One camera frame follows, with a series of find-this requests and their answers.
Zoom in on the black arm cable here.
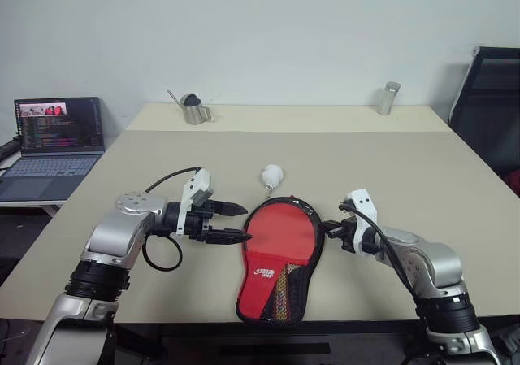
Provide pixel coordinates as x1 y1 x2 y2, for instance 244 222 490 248
141 166 204 272
338 203 427 319

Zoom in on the black office chair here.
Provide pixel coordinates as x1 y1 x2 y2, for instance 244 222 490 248
448 46 520 198

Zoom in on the black table frame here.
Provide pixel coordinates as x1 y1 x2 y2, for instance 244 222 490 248
109 322 431 365

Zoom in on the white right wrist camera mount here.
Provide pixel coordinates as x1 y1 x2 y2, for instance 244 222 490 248
344 189 382 257

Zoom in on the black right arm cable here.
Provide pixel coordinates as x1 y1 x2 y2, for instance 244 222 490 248
338 203 427 319

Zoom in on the white ball keychain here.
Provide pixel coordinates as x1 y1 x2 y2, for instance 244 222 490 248
260 163 287 199

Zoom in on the black cylinder beside laptop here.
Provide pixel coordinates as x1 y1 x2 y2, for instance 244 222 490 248
0 137 21 159

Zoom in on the open grey laptop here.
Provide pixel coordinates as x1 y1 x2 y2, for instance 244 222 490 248
0 96 108 204

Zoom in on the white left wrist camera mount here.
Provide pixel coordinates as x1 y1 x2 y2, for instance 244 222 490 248
175 169 215 238

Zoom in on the red black paddle case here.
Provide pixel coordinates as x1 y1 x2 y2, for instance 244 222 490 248
234 194 327 326

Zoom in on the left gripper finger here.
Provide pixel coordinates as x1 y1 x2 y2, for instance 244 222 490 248
205 228 254 247
214 201 249 219

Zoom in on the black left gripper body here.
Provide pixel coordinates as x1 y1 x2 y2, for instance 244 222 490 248
185 199 223 243

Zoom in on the red object by chair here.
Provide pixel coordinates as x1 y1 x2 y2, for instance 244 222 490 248
505 168 520 198

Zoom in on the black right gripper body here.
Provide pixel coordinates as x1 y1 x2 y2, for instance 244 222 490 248
338 215 362 254

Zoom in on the metal cup with utensils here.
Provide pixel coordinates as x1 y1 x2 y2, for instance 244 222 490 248
166 89 215 126

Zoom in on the white side desk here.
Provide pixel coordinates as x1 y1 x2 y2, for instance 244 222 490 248
0 199 68 220

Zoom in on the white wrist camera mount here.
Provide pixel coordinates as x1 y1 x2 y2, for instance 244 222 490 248
175 169 215 238
344 189 382 257

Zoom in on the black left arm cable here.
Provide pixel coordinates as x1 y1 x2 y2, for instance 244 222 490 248
141 166 204 272

